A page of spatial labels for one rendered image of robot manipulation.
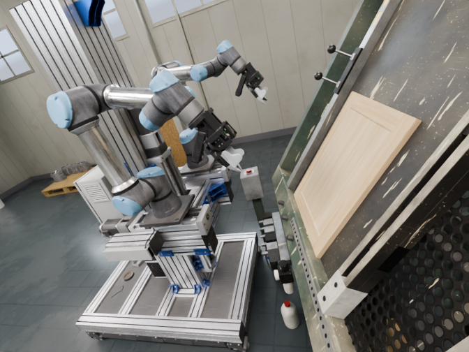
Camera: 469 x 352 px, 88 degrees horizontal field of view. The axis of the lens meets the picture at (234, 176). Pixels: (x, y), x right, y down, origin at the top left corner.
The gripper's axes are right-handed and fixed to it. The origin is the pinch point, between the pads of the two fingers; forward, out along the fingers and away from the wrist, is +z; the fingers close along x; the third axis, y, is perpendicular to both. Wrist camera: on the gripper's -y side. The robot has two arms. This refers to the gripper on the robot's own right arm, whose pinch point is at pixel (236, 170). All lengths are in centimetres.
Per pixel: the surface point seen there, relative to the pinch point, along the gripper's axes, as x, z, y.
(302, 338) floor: 17, 118, -58
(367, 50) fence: 58, 8, 53
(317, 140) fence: 53, 28, 16
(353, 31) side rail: 82, 2, 56
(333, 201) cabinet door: 14.1, 37.0, 13.3
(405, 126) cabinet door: 9, 22, 45
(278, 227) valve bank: 37, 51, -26
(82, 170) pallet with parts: 321, -111, -451
